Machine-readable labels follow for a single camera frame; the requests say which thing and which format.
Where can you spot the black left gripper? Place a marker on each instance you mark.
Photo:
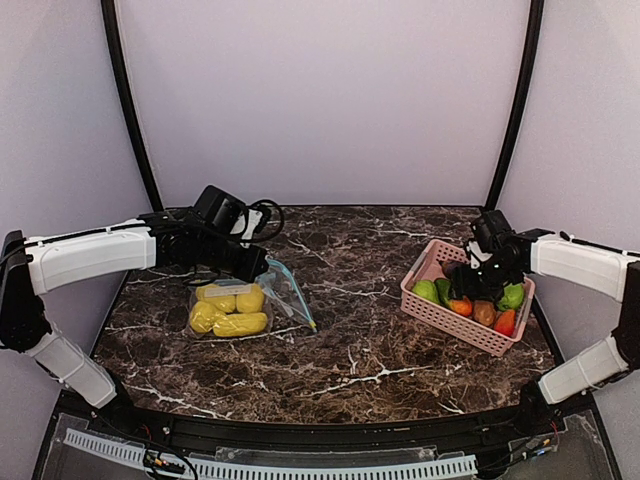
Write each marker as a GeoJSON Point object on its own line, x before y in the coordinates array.
{"type": "Point", "coordinates": [255, 268]}

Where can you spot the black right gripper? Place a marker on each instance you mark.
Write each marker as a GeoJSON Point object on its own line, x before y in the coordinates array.
{"type": "Point", "coordinates": [480, 279]}

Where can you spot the orange toy carrot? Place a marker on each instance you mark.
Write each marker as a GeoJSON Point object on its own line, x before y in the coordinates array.
{"type": "Point", "coordinates": [463, 307]}

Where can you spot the small clear zip bag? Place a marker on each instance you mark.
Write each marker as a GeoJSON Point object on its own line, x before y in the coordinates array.
{"type": "Point", "coordinates": [280, 286]}

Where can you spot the yellow toy lemon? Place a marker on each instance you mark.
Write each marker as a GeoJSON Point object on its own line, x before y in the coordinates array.
{"type": "Point", "coordinates": [223, 302]}
{"type": "Point", "coordinates": [251, 301]}
{"type": "Point", "coordinates": [204, 316]}

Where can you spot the orange red toy pepper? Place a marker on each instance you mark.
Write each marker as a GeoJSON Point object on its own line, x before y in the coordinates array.
{"type": "Point", "coordinates": [505, 322]}

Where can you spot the large clear zip bag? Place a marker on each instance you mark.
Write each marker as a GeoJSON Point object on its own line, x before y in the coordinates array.
{"type": "Point", "coordinates": [232, 287]}

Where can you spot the yellow toy lemon front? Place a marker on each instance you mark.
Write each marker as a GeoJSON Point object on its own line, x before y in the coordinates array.
{"type": "Point", "coordinates": [204, 316]}

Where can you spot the yellow toy lemon back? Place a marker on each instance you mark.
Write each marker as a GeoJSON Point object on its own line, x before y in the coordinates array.
{"type": "Point", "coordinates": [251, 301]}

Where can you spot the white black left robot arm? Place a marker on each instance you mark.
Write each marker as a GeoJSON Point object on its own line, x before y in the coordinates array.
{"type": "Point", "coordinates": [50, 305]}

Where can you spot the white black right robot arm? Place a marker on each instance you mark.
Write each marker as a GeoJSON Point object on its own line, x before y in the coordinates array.
{"type": "Point", "coordinates": [499, 256]}

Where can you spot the brown toy potato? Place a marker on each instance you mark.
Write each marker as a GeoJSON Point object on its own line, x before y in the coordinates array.
{"type": "Point", "coordinates": [484, 313]}

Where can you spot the green toy vegetable right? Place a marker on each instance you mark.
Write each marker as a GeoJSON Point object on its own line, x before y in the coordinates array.
{"type": "Point", "coordinates": [512, 298]}

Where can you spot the green toy vegetable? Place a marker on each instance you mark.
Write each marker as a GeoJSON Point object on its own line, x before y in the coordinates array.
{"type": "Point", "coordinates": [427, 290]}
{"type": "Point", "coordinates": [512, 298]}

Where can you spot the purple toy eggplant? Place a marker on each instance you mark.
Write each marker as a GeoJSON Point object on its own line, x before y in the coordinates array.
{"type": "Point", "coordinates": [451, 269]}

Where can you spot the green toy vegetable left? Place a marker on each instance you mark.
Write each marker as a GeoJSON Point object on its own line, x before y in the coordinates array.
{"type": "Point", "coordinates": [427, 290]}

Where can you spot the pink plastic basket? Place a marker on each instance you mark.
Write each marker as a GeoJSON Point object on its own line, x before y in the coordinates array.
{"type": "Point", "coordinates": [427, 267]}

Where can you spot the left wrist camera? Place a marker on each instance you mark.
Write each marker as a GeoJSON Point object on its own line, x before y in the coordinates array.
{"type": "Point", "coordinates": [250, 225]}

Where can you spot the black right frame post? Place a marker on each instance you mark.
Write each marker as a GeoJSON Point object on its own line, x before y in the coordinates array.
{"type": "Point", "coordinates": [520, 97]}

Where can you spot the black frame post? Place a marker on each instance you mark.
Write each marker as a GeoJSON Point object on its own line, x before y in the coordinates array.
{"type": "Point", "coordinates": [127, 104]}
{"type": "Point", "coordinates": [520, 97]}

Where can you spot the black front rail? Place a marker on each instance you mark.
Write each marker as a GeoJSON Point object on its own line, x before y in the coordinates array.
{"type": "Point", "coordinates": [384, 418]}

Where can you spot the white slotted cable duct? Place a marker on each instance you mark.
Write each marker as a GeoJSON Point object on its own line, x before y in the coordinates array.
{"type": "Point", "coordinates": [235, 463]}

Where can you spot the black left frame post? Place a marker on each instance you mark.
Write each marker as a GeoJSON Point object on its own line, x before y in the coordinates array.
{"type": "Point", "coordinates": [127, 104]}

